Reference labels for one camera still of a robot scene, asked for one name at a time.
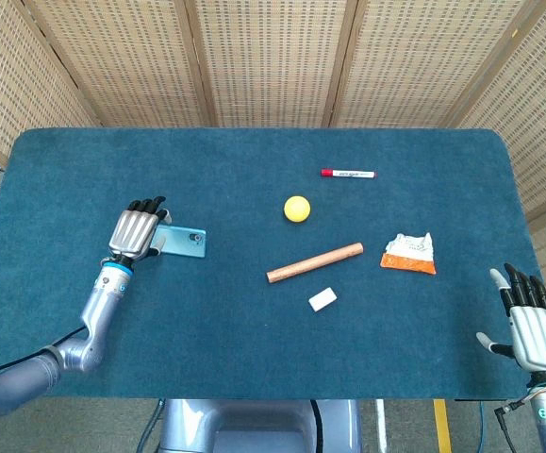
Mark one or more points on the red capped whiteboard marker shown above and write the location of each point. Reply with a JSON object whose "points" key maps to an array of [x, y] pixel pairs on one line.
{"points": [[350, 174]]}

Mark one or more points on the white eraser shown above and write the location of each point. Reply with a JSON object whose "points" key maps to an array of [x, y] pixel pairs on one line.
{"points": [[323, 299]]}

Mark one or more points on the copper-coloured rod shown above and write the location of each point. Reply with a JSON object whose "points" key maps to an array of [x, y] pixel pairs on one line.
{"points": [[315, 262]]}

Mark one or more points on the orange torn snack wrapper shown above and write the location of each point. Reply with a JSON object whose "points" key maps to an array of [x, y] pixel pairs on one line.
{"points": [[409, 255]]}

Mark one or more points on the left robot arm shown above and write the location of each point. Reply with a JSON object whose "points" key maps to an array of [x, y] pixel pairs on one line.
{"points": [[65, 349]]}

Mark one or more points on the woven bamboo folding screen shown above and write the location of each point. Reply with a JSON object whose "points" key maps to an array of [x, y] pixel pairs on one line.
{"points": [[272, 61]]}

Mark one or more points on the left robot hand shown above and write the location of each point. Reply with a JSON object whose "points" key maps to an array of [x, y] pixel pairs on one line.
{"points": [[133, 231]]}

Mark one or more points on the blue table cloth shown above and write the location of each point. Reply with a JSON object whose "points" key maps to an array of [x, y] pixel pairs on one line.
{"points": [[253, 340]]}

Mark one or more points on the silver robot torso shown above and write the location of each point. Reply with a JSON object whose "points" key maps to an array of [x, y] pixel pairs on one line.
{"points": [[260, 424]]}

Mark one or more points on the blue smartphone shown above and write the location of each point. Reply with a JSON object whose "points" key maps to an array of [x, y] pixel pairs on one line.
{"points": [[183, 240]]}

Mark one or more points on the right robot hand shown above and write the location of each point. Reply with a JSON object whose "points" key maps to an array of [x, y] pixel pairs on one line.
{"points": [[532, 330]]}

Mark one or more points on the yellow ball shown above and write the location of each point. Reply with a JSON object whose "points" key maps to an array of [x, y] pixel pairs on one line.
{"points": [[297, 209]]}

